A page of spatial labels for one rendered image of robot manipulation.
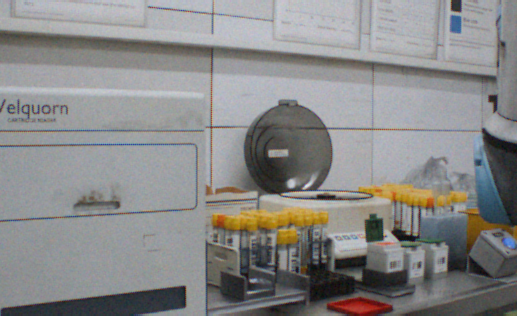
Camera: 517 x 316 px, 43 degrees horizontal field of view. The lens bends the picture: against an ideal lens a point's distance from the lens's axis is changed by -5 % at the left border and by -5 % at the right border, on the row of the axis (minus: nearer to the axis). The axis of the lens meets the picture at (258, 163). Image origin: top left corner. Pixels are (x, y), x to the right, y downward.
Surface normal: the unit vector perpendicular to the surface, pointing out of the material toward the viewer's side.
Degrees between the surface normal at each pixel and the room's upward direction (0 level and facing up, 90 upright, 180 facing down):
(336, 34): 94
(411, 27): 92
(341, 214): 90
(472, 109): 90
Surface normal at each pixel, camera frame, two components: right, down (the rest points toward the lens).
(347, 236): 0.20, -0.88
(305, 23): 0.58, 0.11
